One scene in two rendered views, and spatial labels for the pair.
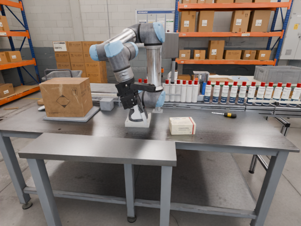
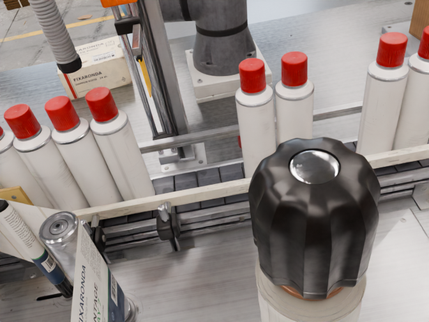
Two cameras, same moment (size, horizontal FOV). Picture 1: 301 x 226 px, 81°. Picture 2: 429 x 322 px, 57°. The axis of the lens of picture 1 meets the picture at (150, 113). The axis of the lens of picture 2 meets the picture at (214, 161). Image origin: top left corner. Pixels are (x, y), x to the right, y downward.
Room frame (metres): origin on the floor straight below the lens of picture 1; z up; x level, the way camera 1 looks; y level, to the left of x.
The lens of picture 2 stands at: (2.08, -0.08, 1.35)
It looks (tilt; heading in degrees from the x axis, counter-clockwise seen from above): 43 degrees down; 173
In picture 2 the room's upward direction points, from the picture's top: 11 degrees counter-clockwise
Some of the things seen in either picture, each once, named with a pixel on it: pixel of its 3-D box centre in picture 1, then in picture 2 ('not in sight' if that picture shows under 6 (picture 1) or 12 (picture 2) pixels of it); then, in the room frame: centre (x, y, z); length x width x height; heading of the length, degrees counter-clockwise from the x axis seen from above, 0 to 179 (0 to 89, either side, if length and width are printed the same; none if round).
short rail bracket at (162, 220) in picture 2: not in sight; (171, 232); (1.71, -0.11, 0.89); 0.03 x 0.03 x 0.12; 83
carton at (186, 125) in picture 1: (181, 125); (94, 67); (1.12, -0.22, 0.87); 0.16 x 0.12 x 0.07; 92
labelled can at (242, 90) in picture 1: (242, 93); not in sight; (1.54, -0.82, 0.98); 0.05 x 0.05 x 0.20
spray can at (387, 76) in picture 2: not in sight; (382, 103); (1.67, 0.22, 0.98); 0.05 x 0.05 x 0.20
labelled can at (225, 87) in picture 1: (225, 92); not in sight; (1.56, -0.67, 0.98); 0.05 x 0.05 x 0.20
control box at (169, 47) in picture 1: (167, 45); not in sight; (1.54, -0.14, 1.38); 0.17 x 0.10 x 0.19; 138
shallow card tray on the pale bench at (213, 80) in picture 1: (220, 80); not in sight; (2.89, -1.14, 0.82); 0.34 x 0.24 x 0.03; 91
